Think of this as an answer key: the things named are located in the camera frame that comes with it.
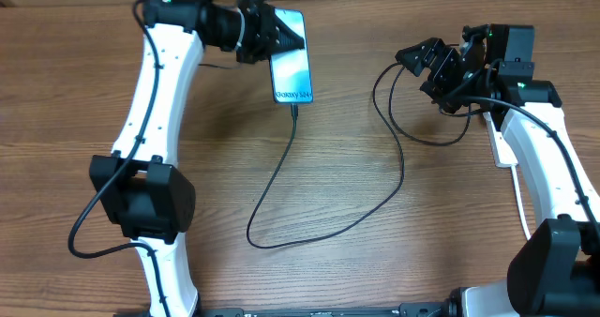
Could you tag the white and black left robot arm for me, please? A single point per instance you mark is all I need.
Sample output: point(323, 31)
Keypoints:
point(139, 184)

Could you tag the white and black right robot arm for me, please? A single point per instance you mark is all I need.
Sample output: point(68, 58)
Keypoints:
point(556, 272)

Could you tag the blue Galaxy smartphone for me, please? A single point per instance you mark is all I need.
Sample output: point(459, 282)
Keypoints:
point(290, 71)

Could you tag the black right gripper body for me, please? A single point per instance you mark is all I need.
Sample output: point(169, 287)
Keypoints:
point(448, 82)

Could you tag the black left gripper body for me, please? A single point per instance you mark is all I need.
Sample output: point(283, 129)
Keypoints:
point(257, 41)

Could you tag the white power strip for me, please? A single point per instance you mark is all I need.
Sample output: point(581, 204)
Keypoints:
point(501, 151)

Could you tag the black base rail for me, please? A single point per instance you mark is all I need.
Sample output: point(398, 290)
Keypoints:
point(328, 312)

